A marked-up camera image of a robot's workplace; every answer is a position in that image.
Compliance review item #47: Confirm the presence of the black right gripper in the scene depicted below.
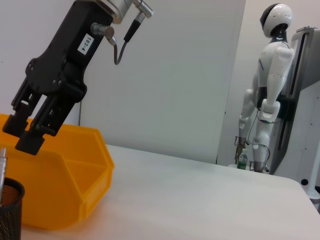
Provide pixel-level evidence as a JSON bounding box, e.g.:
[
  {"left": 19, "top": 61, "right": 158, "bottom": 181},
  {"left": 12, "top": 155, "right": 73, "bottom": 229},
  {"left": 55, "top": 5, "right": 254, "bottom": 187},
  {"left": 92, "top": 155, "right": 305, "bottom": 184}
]
[{"left": 1, "top": 0, "right": 115, "bottom": 156}]

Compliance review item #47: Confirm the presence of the clear grey ballpoint pen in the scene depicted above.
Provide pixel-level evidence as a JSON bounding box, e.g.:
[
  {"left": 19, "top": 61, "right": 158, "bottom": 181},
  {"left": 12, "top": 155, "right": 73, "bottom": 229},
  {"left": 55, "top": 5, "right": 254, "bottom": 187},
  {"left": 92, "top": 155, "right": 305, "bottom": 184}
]
[{"left": 0, "top": 147, "right": 8, "bottom": 201}]

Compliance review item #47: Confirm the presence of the black mesh pen holder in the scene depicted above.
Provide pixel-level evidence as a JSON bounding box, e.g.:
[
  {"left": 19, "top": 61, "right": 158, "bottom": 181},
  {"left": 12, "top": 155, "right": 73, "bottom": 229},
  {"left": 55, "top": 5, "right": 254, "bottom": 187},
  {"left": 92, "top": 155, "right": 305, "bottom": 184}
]
[{"left": 0, "top": 176, "right": 26, "bottom": 240}]

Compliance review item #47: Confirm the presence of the green-label background bottle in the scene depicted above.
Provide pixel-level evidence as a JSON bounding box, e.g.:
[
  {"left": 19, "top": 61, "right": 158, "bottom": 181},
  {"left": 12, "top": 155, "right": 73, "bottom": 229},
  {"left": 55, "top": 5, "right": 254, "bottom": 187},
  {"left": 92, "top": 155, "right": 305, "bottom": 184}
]
[{"left": 237, "top": 148, "right": 249, "bottom": 170}]

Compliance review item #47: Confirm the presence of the yellow plastic bin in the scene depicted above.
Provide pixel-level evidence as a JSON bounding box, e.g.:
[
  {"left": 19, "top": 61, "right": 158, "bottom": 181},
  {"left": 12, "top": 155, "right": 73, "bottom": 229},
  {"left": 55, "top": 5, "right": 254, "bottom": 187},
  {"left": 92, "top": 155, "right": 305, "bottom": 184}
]
[{"left": 0, "top": 113, "right": 116, "bottom": 232}]

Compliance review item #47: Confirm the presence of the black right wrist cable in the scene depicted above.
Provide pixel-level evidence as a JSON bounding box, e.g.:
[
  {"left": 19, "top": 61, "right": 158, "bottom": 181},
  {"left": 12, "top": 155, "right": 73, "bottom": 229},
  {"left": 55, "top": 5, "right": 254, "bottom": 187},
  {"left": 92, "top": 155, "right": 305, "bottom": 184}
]
[{"left": 90, "top": 0, "right": 155, "bottom": 66}]

